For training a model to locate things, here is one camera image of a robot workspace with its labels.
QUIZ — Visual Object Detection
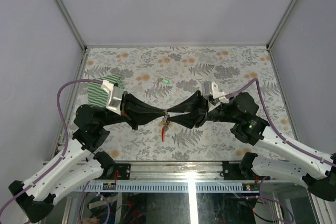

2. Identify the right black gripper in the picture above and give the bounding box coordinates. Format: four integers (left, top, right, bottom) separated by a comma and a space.
167, 90, 239, 129

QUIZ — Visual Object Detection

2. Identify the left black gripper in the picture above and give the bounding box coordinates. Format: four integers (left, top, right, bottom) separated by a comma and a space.
100, 91, 167, 131

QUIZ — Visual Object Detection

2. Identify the grey red key ring holder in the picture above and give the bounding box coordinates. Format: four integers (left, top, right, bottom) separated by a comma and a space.
161, 110, 169, 142

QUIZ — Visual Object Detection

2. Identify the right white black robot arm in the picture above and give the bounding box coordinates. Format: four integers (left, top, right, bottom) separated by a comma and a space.
168, 91, 335, 201

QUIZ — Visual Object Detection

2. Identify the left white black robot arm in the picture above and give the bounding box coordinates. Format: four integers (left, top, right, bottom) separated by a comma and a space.
8, 92, 165, 223

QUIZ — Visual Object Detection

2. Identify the green striped cloth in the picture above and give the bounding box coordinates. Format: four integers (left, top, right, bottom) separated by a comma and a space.
88, 74, 124, 107

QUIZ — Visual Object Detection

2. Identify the green key tag centre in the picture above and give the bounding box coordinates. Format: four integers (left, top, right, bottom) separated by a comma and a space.
158, 78, 170, 84

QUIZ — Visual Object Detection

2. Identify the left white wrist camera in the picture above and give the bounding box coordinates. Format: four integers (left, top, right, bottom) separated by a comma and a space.
101, 80, 123, 115

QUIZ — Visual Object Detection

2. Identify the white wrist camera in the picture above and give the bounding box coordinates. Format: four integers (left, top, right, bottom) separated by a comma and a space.
201, 81, 229, 112
101, 80, 123, 115

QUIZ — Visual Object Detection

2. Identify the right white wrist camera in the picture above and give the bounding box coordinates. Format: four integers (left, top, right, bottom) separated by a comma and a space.
201, 81, 229, 112

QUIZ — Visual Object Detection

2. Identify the aluminium front rail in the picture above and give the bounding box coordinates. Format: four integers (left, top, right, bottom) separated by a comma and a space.
39, 159, 321, 193

